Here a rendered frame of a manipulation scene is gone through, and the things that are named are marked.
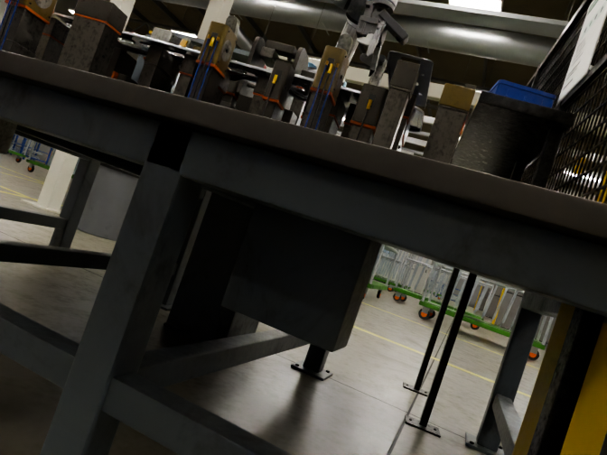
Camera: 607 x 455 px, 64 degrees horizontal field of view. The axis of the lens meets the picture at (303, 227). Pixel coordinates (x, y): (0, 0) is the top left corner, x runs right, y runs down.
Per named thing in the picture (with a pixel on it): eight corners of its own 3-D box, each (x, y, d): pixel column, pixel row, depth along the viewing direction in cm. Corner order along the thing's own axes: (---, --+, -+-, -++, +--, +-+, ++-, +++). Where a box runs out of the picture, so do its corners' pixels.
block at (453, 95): (401, 211, 125) (445, 81, 126) (401, 215, 133) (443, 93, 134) (431, 221, 123) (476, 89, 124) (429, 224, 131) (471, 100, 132)
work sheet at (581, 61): (585, 74, 115) (625, -46, 116) (555, 106, 137) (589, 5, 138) (594, 76, 115) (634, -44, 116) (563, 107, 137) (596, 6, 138)
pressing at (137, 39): (18, 2, 160) (20, -3, 160) (63, 34, 182) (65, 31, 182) (424, 111, 131) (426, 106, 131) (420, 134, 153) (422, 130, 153)
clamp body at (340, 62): (276, 168, 121) (322, 39, 122) (287, 177, 132) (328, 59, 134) (301, 176, 120) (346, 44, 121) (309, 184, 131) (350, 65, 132)
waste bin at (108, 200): (56, 222, 424) (85, 144, 426) (98, 229, 472) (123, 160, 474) (99, 239, 407) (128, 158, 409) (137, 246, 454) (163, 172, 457)
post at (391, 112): (355, 182, 104) (398, 58, 105) (357, 187, 109) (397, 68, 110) (378, 190, 103) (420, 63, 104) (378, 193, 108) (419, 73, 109)
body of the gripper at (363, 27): (357, 44, 153) (368, 9, 153) (383, 50, 151) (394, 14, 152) (354, 32, 146) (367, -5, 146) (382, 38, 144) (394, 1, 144)
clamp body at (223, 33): (162, 134, 131) (204, 14, 132) (181, 144, 143) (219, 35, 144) (182, 140, 130) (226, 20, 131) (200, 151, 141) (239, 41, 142)
